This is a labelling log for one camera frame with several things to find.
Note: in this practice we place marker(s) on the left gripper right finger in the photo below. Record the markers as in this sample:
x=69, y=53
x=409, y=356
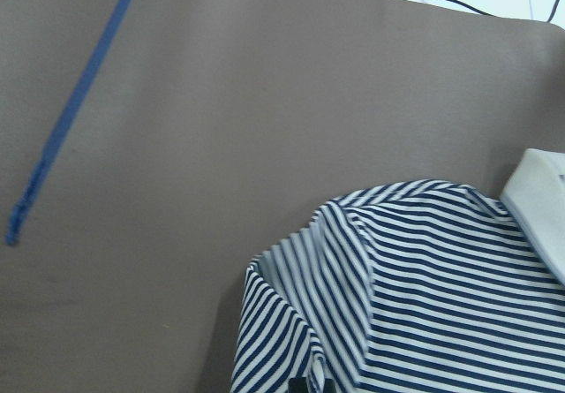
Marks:
x=329, y=384

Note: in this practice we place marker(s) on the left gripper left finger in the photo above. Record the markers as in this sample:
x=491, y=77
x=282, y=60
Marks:
x=298, y=383

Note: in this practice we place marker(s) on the navy white striped polo shirt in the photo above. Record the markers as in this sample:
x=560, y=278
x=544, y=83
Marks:
x=423, y=286

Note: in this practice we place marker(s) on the blue tape grid lines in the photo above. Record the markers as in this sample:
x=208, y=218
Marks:
x=61, y=128

